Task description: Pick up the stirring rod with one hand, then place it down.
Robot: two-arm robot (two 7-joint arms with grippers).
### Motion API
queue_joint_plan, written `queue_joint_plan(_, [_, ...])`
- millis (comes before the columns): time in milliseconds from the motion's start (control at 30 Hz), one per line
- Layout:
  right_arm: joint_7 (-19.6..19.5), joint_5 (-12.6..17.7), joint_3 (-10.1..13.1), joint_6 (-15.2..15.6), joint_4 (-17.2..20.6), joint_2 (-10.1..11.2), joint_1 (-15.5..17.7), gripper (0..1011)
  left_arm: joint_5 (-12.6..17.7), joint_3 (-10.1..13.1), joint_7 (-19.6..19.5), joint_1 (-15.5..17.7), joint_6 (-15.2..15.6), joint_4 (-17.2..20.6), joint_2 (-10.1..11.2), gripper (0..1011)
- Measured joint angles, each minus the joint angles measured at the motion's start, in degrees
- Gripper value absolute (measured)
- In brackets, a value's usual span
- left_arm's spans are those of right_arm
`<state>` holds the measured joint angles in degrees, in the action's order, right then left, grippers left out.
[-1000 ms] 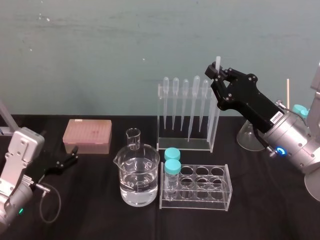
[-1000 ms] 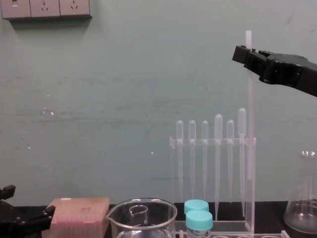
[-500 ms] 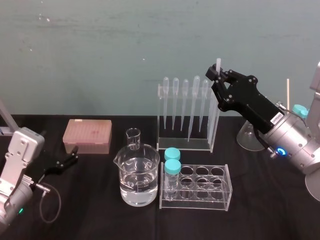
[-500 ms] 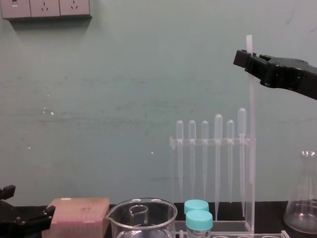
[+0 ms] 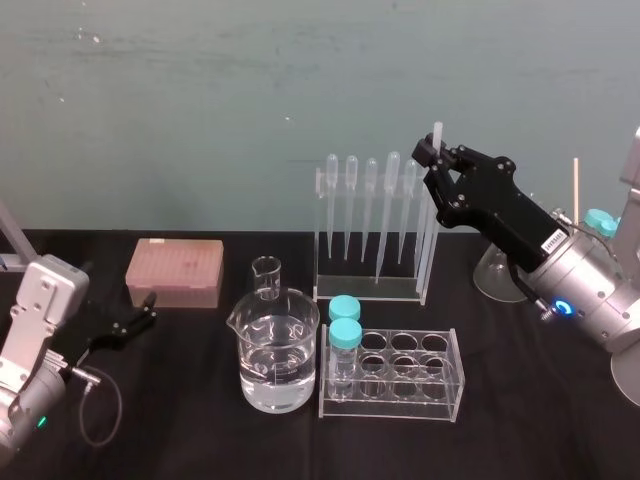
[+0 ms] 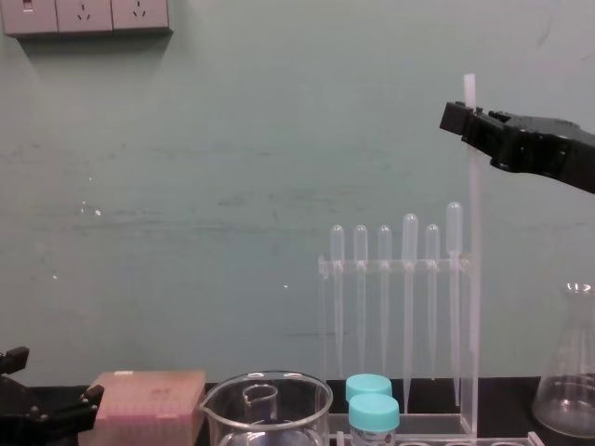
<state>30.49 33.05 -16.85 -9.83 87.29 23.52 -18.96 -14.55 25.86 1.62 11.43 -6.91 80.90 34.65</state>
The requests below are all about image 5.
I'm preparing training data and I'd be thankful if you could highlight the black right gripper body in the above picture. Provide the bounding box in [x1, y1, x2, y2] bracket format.
[436, 157, 572, 275]

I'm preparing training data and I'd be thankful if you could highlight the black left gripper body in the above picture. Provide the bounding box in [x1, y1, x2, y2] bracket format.
[53, 323, 97, 372]

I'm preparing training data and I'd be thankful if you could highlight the clear plastic pipette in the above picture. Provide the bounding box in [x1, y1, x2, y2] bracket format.
[397, 158, 418, 265]
[361, 157, 379, 264]
[344, 155, 360, 262]
[325, 153, 341, 251]
[374, 150, 402, 287]

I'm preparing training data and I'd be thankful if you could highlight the clear glass conical flask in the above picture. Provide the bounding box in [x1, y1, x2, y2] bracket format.
[472, 243, 532, 304]

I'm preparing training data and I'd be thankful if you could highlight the pink pipette tip box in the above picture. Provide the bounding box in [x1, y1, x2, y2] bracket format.
[124, 237, 225, 309]

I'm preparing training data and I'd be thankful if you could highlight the thin wooden stick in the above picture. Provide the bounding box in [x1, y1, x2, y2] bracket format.
[572, 157, 582, 224]

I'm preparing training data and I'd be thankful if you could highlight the bottle with teal cap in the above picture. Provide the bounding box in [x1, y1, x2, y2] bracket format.
[583, 208, 622, 242]

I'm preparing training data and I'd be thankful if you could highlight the clear acrylic pipette rack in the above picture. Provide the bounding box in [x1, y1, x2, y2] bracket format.
[313, 166, 442, 308]

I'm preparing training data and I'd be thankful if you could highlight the black table cloth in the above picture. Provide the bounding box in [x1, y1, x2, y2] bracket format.
[0, 228, 640, 480]

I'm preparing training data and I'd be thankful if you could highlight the small clear glass beaker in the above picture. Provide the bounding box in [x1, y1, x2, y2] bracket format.
[251, 255, 282, 302]

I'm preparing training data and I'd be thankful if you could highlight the clear tube with teal cap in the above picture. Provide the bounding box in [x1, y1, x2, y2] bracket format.
[328, 317, 364, 402]
[327, 294, 363, 322]

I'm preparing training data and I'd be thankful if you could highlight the large glass beaker with water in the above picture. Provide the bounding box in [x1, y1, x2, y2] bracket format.
[225, 286, 322, 414]

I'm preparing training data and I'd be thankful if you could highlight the clear acrylic tube rack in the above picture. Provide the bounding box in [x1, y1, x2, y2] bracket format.
[319, 321, 468, 422]

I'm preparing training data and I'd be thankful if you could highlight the large clear conical flask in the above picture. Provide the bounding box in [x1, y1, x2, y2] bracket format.
[609, 343, 640, 407]

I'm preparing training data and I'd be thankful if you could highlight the thin dark left wrist cable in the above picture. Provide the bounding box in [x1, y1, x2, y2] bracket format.
[68, 366, 125, 447]

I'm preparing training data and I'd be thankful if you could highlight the thin dark wrist cable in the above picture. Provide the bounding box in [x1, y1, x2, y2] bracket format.
[68, 366, 125, 447]
[514, 269, 557, 323]

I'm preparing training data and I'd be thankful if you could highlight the grey metal frame bar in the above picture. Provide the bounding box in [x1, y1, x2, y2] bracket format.
[0, 201, 32, 274]

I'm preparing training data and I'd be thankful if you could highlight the thin dark right wrist cable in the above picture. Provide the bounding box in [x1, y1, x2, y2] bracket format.
[514, 269, 557, 323]

